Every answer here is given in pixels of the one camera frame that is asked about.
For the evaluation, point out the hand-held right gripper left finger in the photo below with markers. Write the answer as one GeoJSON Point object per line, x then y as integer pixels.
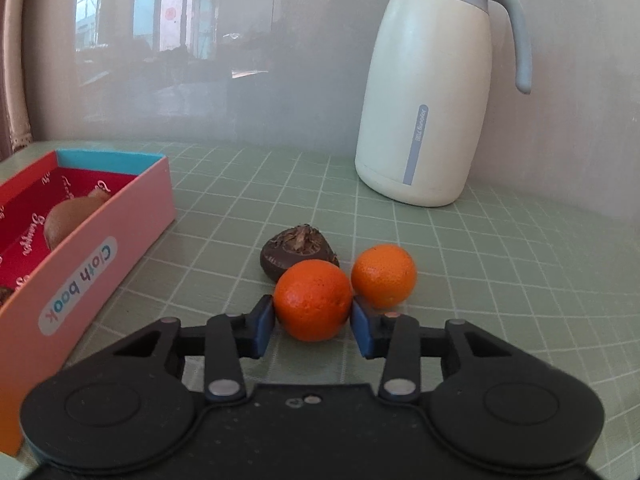
{"type": "Point", "coordinates": [265, 327]}

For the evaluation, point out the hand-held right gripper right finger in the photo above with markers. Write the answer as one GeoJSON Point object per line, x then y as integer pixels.
{"type": "Point", "coordinates": [361, 330]}

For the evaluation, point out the orange mandarin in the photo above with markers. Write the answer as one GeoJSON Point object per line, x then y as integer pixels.
{"type": "Point", "coordinates": [313, 300]}
{"type": "Point", "coordinates": [384, 275]}

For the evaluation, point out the red cardboard box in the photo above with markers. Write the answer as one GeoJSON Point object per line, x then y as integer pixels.
{"type": "Point", "coordinates": [85, 270]}

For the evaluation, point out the brown kiwi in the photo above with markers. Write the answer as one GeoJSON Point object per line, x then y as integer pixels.
{"type": "Point", "coordinates": [72, 217]}

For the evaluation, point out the dark water chestnut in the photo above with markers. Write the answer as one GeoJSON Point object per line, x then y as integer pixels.
{"type": "Point", "coordinates": [295, 252]}

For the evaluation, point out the white thermos jug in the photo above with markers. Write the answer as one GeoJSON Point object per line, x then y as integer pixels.
{"type": "Point", "coordinates": [425, 100]}

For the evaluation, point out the beige lace curtain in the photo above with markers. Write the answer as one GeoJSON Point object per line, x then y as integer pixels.
{"type": "Point", "coordinates": [12, 60]}

